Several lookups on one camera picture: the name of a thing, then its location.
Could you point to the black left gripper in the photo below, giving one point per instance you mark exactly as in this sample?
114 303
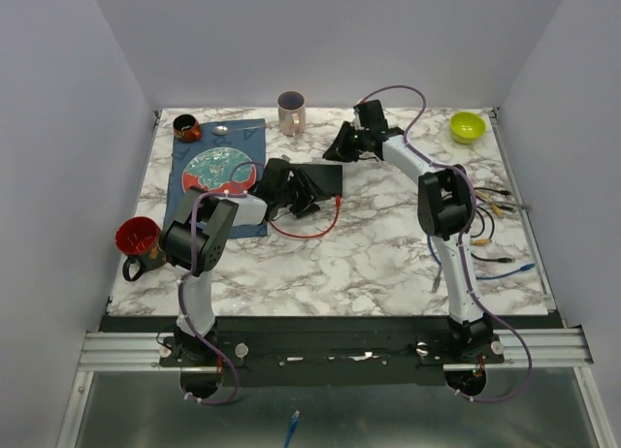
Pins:
308 195

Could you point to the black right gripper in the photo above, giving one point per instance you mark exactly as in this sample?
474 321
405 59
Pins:
337 150

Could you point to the black network switch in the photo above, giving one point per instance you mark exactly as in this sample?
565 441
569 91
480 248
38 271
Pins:
325 181

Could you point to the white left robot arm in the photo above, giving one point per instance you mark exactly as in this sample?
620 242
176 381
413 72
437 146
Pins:
194 239

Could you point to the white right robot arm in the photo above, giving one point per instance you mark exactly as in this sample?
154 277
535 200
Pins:
445 208

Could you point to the blue placemat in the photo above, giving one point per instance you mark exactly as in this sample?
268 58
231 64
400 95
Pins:
252 143

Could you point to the red and teal plate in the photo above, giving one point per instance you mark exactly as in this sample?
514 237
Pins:
220 169

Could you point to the pink ceramic mug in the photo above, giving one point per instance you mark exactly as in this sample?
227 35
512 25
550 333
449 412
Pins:
291 113

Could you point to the metal spoon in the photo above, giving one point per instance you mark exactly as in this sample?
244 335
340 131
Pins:
222 130

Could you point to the lime green bowl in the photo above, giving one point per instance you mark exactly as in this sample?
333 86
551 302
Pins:
466 127

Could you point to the small brown orange cup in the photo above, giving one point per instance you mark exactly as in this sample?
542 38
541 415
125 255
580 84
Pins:
187 128

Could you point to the red black patterned mug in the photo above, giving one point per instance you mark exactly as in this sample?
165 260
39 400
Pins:
138 239

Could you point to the black mounting base bar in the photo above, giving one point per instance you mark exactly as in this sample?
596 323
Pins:
329 351

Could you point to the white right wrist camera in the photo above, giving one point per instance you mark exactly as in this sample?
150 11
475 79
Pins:
356 123

